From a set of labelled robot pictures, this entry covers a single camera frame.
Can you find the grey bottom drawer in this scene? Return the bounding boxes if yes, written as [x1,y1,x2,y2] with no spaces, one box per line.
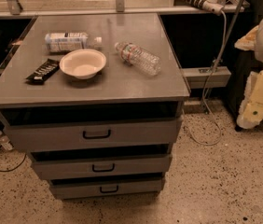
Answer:
[49,177,164,200]

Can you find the grey drawer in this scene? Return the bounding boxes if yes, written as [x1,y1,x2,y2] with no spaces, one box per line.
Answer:
[5,118,181,152]
[32,154,172,180]
[49,177,164,200]

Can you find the grey drawer cabinet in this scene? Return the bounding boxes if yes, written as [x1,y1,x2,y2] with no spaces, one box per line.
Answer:
[0,12,191,201]

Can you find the grey middle drawer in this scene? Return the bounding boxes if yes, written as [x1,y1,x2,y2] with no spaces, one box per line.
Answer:
[32,154,172,180]

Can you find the grey top drawer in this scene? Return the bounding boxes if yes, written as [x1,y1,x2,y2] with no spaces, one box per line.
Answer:
[5,118,181,152]

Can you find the dark cabinet at right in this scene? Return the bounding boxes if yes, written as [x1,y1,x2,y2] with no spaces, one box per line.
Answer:
[226,0,263,130]

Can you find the white power strip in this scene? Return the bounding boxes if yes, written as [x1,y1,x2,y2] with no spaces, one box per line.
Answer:
[174,0,225,16]

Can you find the clear plastic water bottle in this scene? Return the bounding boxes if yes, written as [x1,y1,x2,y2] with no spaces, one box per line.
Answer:
[115,42,160,77]

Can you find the white paper bowl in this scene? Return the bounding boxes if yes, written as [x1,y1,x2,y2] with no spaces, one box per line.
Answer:
[59,49,106,79]

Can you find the black snack bar wrapper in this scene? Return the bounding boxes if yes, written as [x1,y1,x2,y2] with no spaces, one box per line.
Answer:
[26,59,60,85]

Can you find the white labelled bottle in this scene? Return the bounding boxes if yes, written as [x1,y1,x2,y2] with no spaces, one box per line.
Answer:
[44,32,103,53]

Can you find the white cable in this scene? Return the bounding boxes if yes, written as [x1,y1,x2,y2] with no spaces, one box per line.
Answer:
[182,10,228,147]

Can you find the black floor cable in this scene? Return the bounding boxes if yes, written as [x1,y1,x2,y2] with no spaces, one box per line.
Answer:
[0,145,28,173]

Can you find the grey back shelf frame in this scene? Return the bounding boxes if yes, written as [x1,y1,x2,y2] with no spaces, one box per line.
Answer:
[0,0,251,19]

